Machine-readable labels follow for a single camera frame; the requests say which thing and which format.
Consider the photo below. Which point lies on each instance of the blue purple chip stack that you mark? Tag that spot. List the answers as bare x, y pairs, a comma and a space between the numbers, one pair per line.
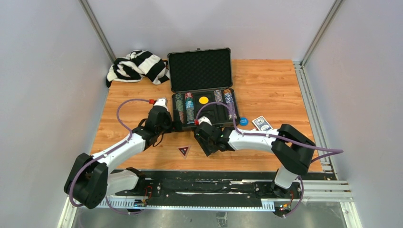
230, 103

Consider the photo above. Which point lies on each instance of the aluminium corner post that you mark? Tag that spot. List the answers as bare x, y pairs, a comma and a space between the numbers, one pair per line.
97, 28
321, 31

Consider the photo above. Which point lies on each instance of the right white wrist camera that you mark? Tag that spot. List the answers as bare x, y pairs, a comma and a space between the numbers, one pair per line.
201, 120

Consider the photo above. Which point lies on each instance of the blue playing card box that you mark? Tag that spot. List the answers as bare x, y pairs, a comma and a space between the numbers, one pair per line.
261, 124

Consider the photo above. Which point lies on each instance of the black poker set case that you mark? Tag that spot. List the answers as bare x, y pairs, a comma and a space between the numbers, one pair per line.
201, 72

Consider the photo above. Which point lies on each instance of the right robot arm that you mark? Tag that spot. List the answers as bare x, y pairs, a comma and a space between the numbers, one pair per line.
292, 148

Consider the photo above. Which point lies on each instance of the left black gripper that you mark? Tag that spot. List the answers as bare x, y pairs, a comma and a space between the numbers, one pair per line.
176, 126

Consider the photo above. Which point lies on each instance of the left aluminium corner post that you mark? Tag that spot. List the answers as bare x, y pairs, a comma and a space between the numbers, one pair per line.
97, 28

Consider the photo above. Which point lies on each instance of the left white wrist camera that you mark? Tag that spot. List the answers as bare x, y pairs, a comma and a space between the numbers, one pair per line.
160, 102

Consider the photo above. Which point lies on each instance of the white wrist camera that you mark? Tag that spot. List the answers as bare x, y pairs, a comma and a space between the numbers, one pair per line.
160, 102
201, 120

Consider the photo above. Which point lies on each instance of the blue small blind button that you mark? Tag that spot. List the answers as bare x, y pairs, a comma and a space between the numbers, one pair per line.
244, 121

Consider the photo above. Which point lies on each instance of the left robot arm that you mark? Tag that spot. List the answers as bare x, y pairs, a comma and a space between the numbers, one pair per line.
92, 177

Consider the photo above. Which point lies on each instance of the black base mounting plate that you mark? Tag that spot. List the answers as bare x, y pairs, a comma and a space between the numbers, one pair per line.
211, 189

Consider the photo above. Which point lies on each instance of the yellow dealer button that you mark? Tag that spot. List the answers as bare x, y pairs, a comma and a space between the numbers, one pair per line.
203, 100

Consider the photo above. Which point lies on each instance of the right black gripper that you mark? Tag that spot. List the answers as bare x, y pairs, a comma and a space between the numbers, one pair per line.
208, 150

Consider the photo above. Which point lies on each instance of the black white striped cloth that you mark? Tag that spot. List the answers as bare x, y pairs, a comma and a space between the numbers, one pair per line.
137, 65

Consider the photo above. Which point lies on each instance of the green chip stack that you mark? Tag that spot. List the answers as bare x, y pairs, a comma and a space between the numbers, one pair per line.
179, 106

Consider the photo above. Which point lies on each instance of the aluminium frame rail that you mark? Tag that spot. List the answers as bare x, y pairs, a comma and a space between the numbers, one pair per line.
310, 105

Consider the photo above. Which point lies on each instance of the triangular all in marker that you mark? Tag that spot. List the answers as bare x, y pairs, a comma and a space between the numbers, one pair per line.
184, 151

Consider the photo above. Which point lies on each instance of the right aluminium corner post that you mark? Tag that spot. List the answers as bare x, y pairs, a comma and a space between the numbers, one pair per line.
321, 31

